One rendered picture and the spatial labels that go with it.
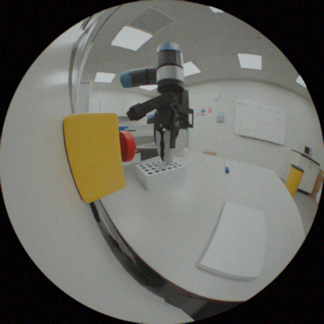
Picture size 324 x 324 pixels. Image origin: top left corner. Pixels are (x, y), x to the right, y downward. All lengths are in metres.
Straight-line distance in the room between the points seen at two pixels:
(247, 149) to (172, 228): 3.28
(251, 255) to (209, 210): 0.11
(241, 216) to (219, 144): 3.28
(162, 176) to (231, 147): 3.20
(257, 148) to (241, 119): 0.98
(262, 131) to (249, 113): 0.64
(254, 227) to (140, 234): 0.17
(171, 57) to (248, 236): 0.37
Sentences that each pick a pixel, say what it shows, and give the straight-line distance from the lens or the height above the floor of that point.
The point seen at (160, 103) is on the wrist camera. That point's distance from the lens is 0.22.
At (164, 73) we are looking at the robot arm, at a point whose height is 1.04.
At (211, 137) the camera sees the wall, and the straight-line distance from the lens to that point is 3.47.
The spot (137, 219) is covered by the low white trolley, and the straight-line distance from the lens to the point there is 0.17.
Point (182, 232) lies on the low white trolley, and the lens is 0.15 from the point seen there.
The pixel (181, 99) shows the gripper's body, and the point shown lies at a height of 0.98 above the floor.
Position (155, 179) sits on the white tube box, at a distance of 0.22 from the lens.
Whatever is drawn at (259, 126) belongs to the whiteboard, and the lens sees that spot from 3.38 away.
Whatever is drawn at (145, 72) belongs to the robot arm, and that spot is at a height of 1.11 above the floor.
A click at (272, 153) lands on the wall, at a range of 3.51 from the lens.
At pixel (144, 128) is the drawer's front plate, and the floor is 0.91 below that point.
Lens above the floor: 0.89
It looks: 19 degrees down
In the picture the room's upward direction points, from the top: straight up
